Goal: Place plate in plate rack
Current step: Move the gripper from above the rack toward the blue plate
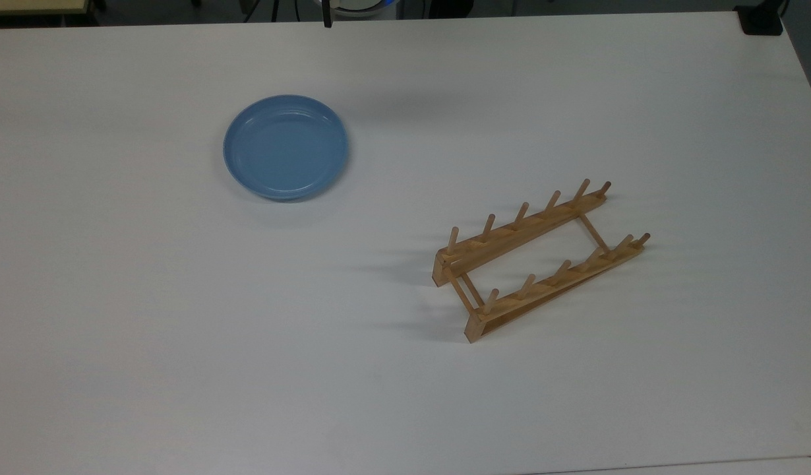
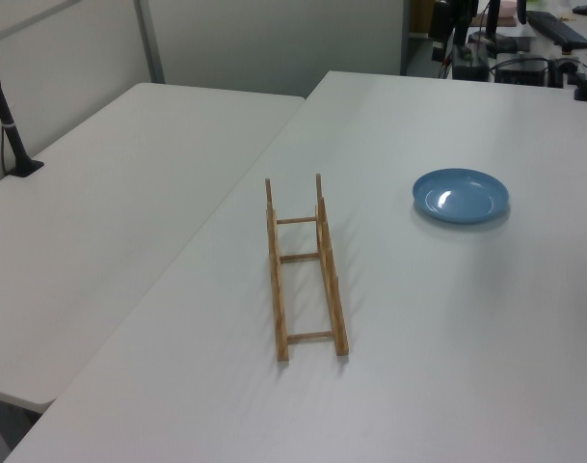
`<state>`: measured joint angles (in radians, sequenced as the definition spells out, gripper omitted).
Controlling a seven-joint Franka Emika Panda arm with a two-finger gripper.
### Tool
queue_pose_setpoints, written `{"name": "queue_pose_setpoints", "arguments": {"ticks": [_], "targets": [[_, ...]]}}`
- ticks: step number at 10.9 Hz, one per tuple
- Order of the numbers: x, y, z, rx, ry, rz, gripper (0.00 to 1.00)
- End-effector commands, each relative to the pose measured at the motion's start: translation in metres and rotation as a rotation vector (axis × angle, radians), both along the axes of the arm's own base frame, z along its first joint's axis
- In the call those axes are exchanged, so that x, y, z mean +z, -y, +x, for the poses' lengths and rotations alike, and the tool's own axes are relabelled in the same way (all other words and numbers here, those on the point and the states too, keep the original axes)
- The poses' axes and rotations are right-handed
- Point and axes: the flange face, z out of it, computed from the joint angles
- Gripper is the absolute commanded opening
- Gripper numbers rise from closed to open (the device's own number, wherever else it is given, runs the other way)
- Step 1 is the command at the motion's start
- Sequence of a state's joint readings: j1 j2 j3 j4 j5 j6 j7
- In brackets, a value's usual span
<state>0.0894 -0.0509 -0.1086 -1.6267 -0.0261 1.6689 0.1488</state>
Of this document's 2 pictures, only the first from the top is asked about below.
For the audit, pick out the blue round plate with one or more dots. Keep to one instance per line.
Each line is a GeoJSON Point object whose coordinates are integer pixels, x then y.
{"type": "Point", "coordinates": [285, 148]}

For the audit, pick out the white and blue robot base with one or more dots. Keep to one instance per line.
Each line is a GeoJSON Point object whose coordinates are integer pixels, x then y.
{"type": "Point", "coordinates": [359, 5]}

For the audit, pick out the black table clamp block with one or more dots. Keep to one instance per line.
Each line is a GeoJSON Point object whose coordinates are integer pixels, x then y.
{"type": "Point", "coordinates": [760, 20]}

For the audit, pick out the yellow wooden side table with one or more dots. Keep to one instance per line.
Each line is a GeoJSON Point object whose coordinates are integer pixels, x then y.
{"type": "Point", "coordinates": [30, 6]}

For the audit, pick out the wooden plate rack with pegs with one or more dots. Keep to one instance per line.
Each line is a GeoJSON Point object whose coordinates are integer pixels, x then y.
{"type": "Point", "coordinates": [511, 307]}

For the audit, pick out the black tripod legs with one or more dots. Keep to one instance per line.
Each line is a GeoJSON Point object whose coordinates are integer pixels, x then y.
{"type": "Point", "coordinates": [273, 9]}

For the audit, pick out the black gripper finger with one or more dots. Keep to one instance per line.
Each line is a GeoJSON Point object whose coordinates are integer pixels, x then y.
{"type": "Point", "coordinates": [328, 14]}

